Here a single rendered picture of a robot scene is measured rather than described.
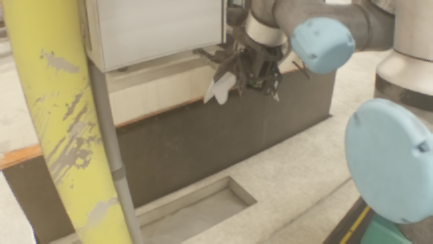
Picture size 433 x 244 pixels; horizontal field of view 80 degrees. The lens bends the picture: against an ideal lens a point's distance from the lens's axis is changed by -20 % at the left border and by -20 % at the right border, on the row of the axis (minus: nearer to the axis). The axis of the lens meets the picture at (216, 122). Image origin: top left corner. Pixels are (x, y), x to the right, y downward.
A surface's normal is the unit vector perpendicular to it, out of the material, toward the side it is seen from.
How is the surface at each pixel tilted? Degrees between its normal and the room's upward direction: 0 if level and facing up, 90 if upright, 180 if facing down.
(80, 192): 90
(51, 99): 90
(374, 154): 98
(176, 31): 90
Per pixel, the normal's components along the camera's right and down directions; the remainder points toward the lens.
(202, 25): 0.57, 0.44
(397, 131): -0.92, 0.30
